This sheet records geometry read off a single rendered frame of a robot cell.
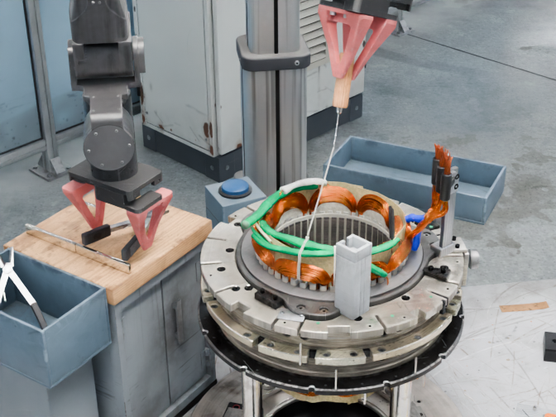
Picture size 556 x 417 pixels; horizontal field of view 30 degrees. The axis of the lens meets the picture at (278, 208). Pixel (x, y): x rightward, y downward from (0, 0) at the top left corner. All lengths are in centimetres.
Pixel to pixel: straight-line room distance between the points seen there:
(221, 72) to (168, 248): 223
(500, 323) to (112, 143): 79
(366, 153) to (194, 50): 200
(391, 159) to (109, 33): 59
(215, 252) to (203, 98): 235
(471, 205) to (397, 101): 290
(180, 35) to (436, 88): 135
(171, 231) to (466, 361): 52
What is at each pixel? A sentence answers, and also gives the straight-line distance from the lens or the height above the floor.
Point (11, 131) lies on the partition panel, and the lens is 374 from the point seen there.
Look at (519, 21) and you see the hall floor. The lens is 536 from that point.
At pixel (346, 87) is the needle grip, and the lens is 116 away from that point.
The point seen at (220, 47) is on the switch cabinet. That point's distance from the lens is 350.
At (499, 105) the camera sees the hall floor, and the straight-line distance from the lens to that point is 439.
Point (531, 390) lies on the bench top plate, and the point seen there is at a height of 78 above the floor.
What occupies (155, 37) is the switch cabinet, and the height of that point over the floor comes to 47.
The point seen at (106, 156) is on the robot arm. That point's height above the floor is 125.
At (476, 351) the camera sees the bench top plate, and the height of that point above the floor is 78.
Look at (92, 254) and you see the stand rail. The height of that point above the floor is 107.
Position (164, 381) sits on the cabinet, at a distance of 146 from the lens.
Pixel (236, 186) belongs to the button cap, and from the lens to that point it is 152.
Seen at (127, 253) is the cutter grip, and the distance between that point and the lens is 129.
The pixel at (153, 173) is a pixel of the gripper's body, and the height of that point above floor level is 118.
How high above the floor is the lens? 178
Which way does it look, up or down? 30 degrees down
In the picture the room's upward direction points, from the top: 1 degrees counter-clockwise
